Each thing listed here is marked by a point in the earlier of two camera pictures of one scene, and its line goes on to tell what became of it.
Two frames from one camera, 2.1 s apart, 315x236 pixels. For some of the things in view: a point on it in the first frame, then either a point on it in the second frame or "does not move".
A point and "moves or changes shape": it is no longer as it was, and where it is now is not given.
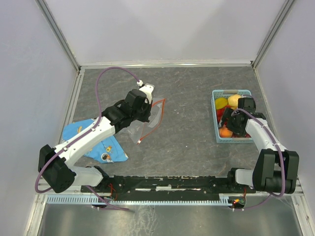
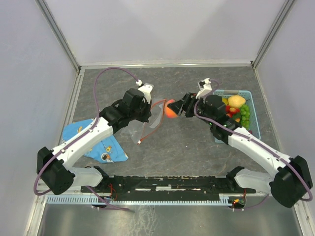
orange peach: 224,132 moves or changes shape
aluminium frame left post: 50,19 does not move
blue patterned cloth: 107,149 does not move
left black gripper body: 143,114 does not move
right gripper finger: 227,114 -> 178,106
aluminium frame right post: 272,33 does not move
